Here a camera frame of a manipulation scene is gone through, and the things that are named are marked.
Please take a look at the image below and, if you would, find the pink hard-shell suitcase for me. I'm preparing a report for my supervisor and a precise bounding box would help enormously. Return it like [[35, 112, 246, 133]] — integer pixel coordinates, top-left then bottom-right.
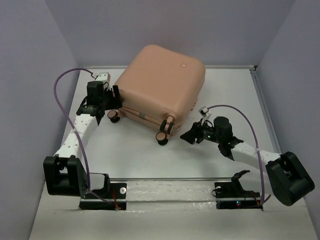
[[107, 44, 206, 146]]

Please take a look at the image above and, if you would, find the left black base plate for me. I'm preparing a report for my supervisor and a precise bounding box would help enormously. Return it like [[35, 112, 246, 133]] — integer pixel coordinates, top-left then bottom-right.
[[78, 182, 127, 211]]

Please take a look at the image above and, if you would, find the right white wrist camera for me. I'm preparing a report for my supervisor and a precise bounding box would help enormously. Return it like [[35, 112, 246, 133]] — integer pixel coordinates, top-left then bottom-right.
[[198, 106, 212, 121]]

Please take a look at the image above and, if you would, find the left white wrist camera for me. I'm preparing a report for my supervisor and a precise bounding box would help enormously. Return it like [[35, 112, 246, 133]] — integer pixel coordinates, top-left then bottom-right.
[[91, 72, 111, 83]]

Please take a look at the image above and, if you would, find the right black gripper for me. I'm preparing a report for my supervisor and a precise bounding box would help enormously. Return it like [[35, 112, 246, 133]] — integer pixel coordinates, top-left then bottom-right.
[[179, 117, 222, 145]]

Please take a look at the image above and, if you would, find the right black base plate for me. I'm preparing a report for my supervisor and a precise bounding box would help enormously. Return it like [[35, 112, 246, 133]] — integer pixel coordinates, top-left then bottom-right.
[[211, 170, 263, 210]]

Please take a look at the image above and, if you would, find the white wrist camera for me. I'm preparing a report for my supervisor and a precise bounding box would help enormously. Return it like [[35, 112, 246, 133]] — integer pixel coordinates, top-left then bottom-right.
[[91, 72, 111, 83], [198, 106, 212, 121]]

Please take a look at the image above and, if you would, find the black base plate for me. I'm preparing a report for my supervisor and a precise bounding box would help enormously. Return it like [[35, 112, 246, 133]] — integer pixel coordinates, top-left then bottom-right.
[[78, 182, 127, 211], [211, 170, 263, 210]]

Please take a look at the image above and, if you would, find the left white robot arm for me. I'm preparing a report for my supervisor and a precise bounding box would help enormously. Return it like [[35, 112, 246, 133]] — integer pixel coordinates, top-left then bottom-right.
[[43, 80, 123, 197]]

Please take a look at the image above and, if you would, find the aluminium rail front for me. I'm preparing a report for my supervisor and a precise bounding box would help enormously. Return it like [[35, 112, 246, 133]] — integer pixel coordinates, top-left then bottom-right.
[[110, 177, 232, 182]]

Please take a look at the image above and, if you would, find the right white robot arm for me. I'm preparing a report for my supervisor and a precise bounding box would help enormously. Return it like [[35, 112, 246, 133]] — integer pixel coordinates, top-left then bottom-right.
[[180, 116, 315, 206]]

